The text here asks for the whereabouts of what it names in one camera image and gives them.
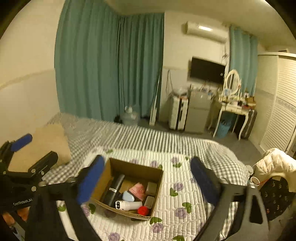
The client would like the person's left hand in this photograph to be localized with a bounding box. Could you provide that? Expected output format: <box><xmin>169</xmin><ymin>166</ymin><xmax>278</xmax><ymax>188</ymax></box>
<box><xmin>2</xmin><ymin>207</ymin><xmax>31</xmax><ymax>226</ymax></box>

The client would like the cardboard box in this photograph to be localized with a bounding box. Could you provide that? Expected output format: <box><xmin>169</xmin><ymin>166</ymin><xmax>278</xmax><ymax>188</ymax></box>
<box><xmin>89</xmin><ymin>158</ymin><xmax>164</xmax><ymax>220</ymax></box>

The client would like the white puffer jacket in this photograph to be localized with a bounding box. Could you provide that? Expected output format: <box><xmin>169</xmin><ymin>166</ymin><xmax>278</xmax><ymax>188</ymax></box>
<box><xmin>251</xmin><ymin>148</ymin><xmax>296</xmax><ymax>193</ymax></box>

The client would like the white louvered wardrobe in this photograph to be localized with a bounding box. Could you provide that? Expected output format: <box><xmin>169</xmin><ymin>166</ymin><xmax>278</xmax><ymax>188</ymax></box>
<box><xmin>248</xmin><ymin>52</ymin><xmax>296</xmax><ymax>158</ymax></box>

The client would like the grey mini fridge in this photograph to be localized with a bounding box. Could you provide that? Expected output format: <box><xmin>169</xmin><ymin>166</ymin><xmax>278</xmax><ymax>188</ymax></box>
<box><xmin>185</xmin><ymin>89</ymin><xmax>213</xmax><ymax>133</ymax></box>

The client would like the hanging cable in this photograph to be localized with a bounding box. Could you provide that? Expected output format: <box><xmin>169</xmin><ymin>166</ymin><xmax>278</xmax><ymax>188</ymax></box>
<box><xmin>165</xmin><ymin>70</ymin><xmax>176</xmax><ymax>93</ymax></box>

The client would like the wide green curtain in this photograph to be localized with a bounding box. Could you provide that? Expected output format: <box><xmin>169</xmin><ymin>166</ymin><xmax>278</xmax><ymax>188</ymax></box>
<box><xmin>54</xmin><ymin>0</ymin><xmax>121</xmax><ymax>120</ymax></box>

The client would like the clear water jug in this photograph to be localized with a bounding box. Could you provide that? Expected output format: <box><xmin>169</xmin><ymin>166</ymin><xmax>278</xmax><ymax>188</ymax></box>
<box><xmin>121</xmin><ymin>105</ymin><xmax>140</xmax><ymax>126</ymax></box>

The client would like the white vanity table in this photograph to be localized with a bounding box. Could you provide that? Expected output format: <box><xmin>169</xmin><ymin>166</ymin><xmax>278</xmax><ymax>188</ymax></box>
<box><xmin>207</xmin><ymin>100</ymin><xmax>251</xmax><ymax>139</ymax></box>

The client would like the clutter of cosmetics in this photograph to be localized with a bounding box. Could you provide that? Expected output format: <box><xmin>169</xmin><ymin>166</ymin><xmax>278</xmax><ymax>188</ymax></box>
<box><xmin>217</xmin><ymin>89</ymin><xmax>257</xmax><ymax>109</ymax></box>

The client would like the white floral quilt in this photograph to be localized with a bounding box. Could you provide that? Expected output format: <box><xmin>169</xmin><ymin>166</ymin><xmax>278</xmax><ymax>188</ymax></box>
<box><xmin>55</xmin><ymin>147</ymin><xmax>232</xmax><ymax>241</ymax></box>

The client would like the black electric shaver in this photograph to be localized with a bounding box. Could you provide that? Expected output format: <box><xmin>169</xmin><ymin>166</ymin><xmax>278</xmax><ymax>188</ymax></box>
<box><xmin>103</xmin><ymin>174</ymin><xmax>125</xmax><ymax>207</ymax></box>

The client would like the narrow green curtain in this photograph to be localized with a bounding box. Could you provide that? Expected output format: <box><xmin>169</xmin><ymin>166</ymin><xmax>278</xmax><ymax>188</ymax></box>
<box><xmin>229</xmin><ymin>25</ymin><xmax>258</xmax><ymax>98</ymax></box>

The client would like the dark suitcase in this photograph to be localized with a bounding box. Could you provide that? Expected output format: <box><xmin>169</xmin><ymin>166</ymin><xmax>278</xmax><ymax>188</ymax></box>
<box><xmin>238</xmin><ymin>108</ymin><xmax>258</xmax><ymax>140</ymax></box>

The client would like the dark printed cloth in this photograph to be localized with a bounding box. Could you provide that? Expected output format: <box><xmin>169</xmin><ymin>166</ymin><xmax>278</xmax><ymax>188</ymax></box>
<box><xmin>259</xmin><ymin>177</ymin><xmax>296</xmax><ymax>220</ymax></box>

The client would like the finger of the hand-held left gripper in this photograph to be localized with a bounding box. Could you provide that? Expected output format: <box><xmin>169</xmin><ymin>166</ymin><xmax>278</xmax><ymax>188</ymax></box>
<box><xmin>0</xmin><ymin>134</ymin><xmax>33</xmax><ymax>167</ymax></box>
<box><xmin>28</xmin><ymin>151</ymin><xmax>59</xmax><ymax>181</ymax></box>

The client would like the white suitcase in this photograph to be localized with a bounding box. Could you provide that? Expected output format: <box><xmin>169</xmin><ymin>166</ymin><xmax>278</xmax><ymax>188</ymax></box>
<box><xmin>168</xmin><ymin>96</ymin><xmax>189</xmax><ymax>130</ymax></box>

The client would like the oval vanity mirror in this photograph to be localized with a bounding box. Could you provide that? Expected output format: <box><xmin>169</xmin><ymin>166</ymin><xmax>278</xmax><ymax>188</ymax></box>
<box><xmin>223</xmin><ymin>69</ymin><xmax>241</xmax><ymax>96</ymax></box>

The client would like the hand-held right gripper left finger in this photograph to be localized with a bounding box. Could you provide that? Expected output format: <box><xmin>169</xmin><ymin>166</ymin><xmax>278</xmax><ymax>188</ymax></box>
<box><xmin>25</xmin><ymin>155</ymin><xmax>105</xmax><ymax>241</ymax></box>

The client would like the light blue small case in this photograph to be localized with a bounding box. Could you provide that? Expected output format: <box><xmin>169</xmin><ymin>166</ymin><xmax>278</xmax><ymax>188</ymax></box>
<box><xmin>122</xmin><ymin>191</ymin><xmax>135</xmax><ymax>203</ymax></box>

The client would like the blue bin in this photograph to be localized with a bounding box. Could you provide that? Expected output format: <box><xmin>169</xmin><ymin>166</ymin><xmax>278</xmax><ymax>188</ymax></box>
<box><xmin>216</xmin><ymin>120</ymin><xmax>232</xmax><ymax>139</ymax></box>

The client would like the pink floral phone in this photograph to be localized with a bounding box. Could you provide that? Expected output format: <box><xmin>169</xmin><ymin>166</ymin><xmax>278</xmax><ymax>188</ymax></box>
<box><xmin>128</xmin><ymin>182</ymin><xmax>147</xmax><ymax>202</ymax></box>

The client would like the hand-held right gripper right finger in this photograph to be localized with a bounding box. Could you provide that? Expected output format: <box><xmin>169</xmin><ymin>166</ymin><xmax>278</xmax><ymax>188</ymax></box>
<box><xmin>190</xmin><ymin>156</ymin><xmax>270</xmax><ymax>241</ymax></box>

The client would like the white air conditioner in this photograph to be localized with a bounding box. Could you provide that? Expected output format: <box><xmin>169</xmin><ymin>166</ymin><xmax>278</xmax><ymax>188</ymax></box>
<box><xmin>186</xmin><ymin>21</ymin><xmax>228</xmax><ymax>43</ymax></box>

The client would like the black wall television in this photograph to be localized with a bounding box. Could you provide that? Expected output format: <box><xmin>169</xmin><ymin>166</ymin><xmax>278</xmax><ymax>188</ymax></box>
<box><xmin>190</xmin><ymin>57</ymin><xmax>226</xmax><ymax>84</ymax></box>

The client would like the tan pillow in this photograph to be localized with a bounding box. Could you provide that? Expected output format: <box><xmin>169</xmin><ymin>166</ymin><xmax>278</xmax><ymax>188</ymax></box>
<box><xmin>7</xmin><ymin>124</ymin><xmax>71</xmax><ymax>173</ymax></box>

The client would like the white handheld device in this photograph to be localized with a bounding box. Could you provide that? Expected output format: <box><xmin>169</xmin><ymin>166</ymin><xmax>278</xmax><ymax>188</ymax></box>
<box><xmin>115</xmin><ymin>200</ymin><xmax>142</xmax><ymax>211</ymax></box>

